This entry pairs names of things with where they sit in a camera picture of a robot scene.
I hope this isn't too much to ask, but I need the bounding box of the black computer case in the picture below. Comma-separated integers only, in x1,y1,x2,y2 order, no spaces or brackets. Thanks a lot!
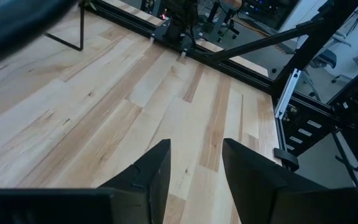
244,0,301,30

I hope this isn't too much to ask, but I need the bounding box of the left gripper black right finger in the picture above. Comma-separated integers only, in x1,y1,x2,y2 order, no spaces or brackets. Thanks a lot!
221,138,358,224

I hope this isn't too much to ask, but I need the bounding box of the black aluminium frame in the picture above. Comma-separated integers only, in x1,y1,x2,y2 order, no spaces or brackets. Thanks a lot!
87,0,358,162

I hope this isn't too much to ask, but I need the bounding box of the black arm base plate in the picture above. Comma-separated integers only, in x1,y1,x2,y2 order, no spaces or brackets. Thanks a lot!
150,26,205,54

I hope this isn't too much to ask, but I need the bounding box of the blurred black camera cable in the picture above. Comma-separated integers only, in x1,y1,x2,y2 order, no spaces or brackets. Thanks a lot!
0,0,78,72

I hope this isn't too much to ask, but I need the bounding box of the silver metal bracket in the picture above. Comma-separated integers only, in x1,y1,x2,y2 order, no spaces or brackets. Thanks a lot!
273,68,302,121

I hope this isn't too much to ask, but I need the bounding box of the green potted plant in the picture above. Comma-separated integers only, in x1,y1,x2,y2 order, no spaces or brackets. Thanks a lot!
78,0,98,11

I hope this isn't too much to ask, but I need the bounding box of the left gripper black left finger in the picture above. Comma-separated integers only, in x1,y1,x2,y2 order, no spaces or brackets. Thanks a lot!
0,138,172,224

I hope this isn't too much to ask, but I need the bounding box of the black office chair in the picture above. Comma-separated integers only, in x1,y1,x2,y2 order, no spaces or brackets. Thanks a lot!
197,0,241,44
303,46,338,100

